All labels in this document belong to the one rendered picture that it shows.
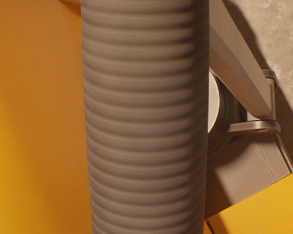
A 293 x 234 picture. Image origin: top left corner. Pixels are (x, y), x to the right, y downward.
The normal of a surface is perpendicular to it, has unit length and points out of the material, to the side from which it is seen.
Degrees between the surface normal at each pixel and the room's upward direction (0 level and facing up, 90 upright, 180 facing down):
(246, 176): 0
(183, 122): 57
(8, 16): 74
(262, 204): 22
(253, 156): 0
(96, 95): 40
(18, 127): 68
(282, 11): 0
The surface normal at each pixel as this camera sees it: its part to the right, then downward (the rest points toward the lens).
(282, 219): 0.07, -0.28
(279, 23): -0.26, -0.11
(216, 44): 0.70, 0.67
